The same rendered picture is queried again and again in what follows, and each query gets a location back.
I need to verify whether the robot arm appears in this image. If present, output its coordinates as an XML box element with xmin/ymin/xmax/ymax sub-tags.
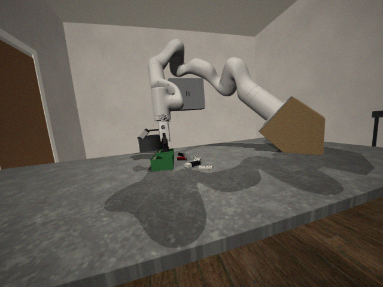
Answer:
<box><xmin>148</xmin><ymin>39</ymin><xmax>285</xmax><ymax>123</ymax></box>

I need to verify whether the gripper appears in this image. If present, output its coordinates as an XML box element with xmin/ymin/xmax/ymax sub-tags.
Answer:
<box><xmin>156</xmin><ymin>121</ymin><xmax>171</xmax><ymax>152</ymax></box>

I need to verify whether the green rack of bins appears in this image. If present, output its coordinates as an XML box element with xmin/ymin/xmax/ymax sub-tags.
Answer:
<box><xmin>150</xmin><ymin>148</ymin><xmax>174</xmax><ymax>172</ymax></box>

